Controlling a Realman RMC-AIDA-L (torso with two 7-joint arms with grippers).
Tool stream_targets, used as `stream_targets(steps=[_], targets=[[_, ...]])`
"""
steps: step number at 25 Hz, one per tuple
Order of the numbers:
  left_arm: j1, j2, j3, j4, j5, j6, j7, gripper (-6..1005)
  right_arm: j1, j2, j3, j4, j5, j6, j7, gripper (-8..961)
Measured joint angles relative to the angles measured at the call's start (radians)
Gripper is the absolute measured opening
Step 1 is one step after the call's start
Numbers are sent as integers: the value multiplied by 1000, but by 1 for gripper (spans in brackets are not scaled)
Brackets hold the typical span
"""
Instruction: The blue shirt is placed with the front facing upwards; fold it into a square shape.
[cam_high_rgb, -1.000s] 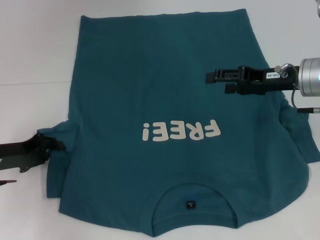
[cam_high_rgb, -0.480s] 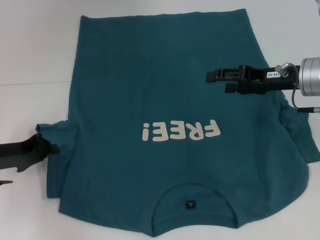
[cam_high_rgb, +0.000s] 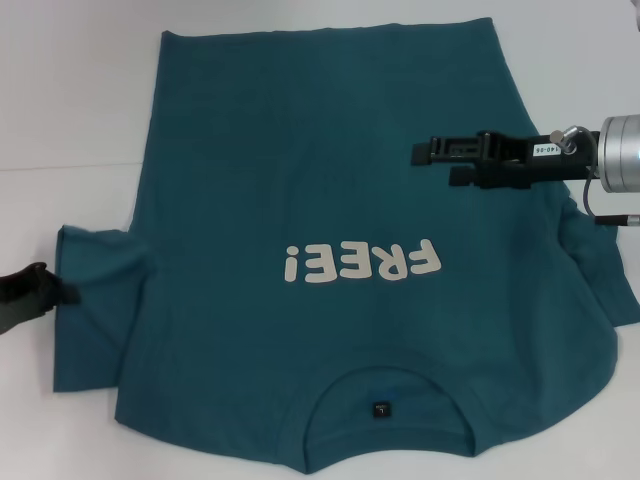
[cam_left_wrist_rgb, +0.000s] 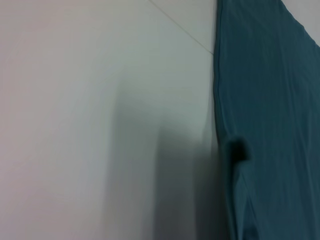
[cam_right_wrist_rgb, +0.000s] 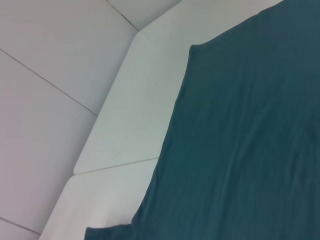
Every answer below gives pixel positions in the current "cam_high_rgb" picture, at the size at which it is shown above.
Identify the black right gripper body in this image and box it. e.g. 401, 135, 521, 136
476, 128, 605, 192

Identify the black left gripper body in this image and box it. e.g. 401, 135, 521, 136
0, 262, 55, 337

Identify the teal t-shirt with FREE print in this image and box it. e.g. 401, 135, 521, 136
52, 17, 640, 447

